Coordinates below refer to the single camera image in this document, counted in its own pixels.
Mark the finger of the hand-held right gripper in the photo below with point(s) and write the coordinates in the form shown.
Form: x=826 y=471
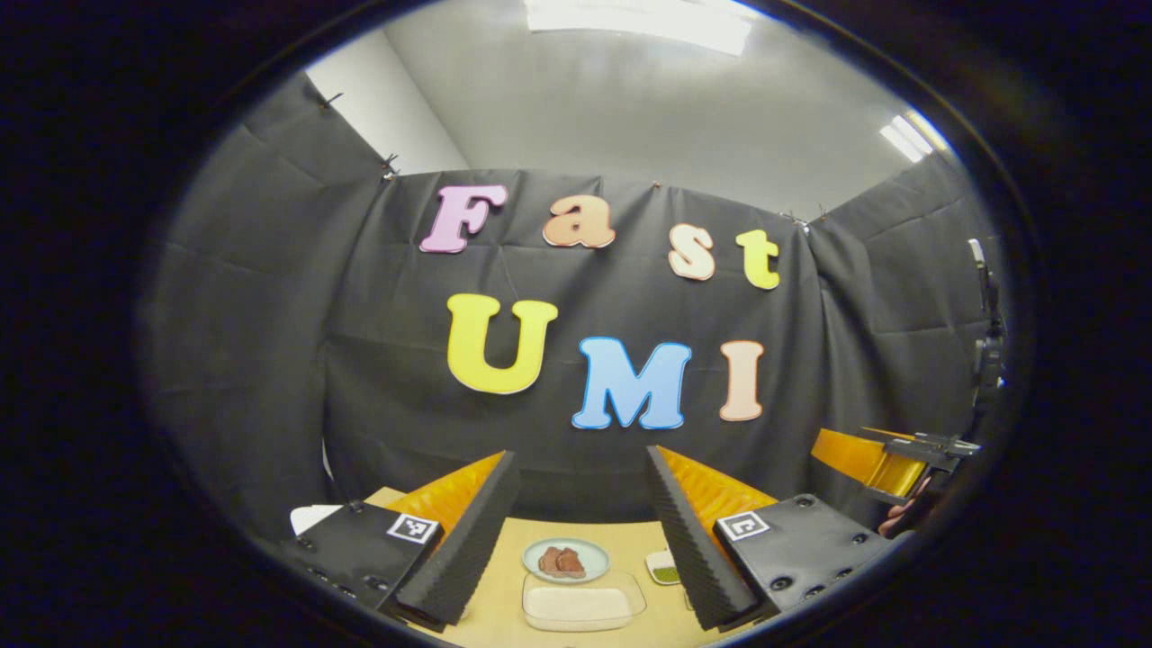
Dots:
x=855 y=454

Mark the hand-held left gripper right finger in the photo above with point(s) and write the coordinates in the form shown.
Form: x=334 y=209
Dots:
x=693 y=549

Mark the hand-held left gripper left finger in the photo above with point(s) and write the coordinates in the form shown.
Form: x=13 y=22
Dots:
x=468 y=549

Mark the glass dish of white rice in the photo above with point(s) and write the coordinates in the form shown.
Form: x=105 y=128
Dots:
x=580 y=605

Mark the white rice cooker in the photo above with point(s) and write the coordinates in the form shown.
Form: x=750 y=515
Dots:
x=315 y=517

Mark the pile of green beans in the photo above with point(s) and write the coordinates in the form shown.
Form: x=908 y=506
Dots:
x=665 y=573

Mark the white divided dish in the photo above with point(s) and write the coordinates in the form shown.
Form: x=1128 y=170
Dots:
x=655 y=558

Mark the red meat slice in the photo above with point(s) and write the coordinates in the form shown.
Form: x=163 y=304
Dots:
x=549 y=562
x=572 y=563

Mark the pale green plate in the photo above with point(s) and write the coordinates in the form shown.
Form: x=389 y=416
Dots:
x=594 y=553

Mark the small ceiling light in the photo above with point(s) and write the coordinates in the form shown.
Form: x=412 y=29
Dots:
x=911 y=137

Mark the black backdrop cloth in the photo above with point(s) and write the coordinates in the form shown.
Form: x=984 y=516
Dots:
x=270 y=360

